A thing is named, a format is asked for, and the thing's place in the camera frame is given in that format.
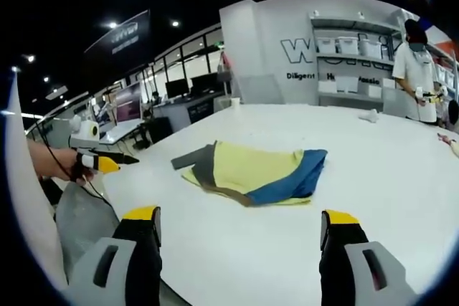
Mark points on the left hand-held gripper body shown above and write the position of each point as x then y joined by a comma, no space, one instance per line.
83,134

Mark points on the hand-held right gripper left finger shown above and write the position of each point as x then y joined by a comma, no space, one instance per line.
141,266

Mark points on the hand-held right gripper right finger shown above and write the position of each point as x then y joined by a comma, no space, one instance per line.
337,270

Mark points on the dark grey template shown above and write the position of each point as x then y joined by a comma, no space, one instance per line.
184,160

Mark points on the yellow blue grey garment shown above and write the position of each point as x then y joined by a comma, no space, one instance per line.
247,168

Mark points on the person's left hand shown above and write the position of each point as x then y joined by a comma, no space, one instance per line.
59,162

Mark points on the white office desk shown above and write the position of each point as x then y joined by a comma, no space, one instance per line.
120,132

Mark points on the large purple display screen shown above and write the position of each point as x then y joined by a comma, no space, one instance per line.
128,102

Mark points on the person's white clothing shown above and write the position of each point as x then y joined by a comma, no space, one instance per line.
28,184

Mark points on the black computer monitor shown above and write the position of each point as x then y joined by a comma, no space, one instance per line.
176,88
204,83

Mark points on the dark hanging sign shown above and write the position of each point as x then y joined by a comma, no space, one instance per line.
123,33

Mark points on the white cup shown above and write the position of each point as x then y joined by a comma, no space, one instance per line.
235,102

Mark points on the crumpled white cloth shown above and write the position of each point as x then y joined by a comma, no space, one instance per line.
370,116

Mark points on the pink patterned cloth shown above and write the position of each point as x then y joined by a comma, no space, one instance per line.
451,144

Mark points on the grey shelf unit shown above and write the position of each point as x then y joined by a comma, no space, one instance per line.
353,64

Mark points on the white storage box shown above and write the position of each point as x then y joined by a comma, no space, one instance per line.
327,46
370,49
348,46

